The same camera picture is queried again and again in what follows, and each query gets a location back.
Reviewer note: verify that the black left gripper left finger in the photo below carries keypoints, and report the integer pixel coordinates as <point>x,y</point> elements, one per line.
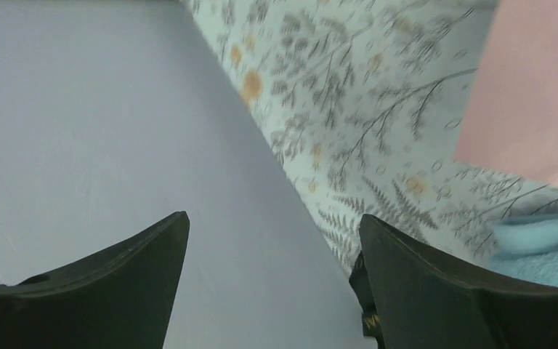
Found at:
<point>119,297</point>

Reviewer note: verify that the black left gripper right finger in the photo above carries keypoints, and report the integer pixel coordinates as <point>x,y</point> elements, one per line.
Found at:
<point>427,298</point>

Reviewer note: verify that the pink purple wrapping paper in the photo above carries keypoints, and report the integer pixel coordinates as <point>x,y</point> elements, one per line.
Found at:
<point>511,120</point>

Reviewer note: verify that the black printed ribbon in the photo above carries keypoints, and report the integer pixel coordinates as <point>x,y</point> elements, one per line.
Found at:
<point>362,279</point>

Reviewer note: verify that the light blue towel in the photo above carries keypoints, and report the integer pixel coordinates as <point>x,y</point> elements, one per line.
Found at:
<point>527,248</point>

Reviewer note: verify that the floral patterned table mat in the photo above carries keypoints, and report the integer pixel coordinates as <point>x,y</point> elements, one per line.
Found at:
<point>361,103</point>

